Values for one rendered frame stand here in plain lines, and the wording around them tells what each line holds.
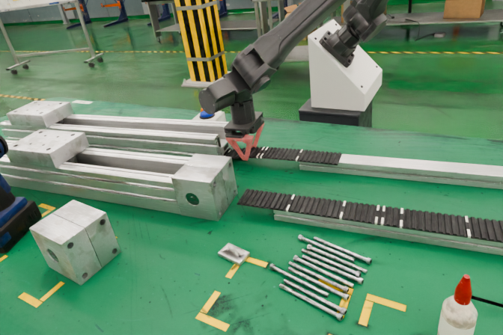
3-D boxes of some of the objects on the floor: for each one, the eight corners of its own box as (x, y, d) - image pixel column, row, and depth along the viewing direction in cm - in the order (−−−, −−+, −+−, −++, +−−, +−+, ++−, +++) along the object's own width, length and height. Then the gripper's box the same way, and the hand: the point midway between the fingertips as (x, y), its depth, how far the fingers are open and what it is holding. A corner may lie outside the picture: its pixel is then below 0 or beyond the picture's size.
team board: (7, 76, 591) (-55, -61, 500) (28, 67, 634) (-26, -61, 543) (91, 69, 562) (41, -78, 472) (107, 60, 606) (64, -76, 515)
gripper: (245, 106, 80) (254, 166, 87) (261, 90, 88) (268, 146, 96) (218, 105, 83) (228, 164, 90) (236, 90, 91) (244, 144, 98)
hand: (248, 152), depth 92 cm, fingers closed on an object, 5 cm apart
